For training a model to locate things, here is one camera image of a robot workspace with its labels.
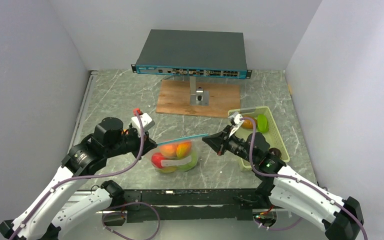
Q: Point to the pale green perforated basket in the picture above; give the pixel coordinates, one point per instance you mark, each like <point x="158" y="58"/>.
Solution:
<point x="272" y="136"/>

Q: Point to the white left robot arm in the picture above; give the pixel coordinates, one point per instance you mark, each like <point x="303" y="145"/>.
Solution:
<point x="47" y="218"/>

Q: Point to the yellow star fruit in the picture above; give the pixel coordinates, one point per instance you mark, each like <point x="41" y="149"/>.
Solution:
<point x="168" y="169"/>

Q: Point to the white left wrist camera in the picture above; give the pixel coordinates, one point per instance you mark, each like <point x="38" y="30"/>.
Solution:
<point x="142" y="122"/>

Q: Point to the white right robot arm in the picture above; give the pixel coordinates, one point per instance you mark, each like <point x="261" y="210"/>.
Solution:
<point x="281" y="186"/>

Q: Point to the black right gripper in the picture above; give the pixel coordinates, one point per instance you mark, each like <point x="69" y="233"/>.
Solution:
<point x="219" y="141"/>

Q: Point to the pale green cabbage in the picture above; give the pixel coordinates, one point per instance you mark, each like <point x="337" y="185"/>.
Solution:
<point x="192" y="162"/>

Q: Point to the red wrinkled fruit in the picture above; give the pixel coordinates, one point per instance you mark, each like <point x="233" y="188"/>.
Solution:
<point x="156" y="160"/>

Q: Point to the silver metal stand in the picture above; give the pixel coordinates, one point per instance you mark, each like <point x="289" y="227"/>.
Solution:
<point x="198" y="96"/>

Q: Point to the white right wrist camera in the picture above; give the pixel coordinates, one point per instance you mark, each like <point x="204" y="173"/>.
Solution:
<point x="236" y="120"/>

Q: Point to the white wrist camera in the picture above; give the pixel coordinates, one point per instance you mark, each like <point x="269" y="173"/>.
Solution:
<point x="142" y="122"/>
<point x="236" y="120"/>

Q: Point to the blue grey network switch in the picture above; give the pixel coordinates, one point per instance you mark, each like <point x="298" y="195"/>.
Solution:
<point x="192" y="53"/>

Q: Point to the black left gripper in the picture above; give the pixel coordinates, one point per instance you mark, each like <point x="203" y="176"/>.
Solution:
<point x="149" y="144"/>

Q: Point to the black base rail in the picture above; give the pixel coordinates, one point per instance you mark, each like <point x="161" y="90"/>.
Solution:
<point x="140" y="205"/>

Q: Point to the orange yellow mango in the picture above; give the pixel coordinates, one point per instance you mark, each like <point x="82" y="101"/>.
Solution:
<point x="183" y="149"/>

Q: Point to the brown potato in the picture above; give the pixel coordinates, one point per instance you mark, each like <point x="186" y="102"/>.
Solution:
<point x="249" y="123"/>

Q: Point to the brown wooden board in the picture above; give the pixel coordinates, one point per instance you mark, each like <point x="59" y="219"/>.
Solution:
<point x="175" y="98"/>

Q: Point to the clear zip top bag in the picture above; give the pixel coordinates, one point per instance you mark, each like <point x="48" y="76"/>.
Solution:
<point x="197" y="146"/>

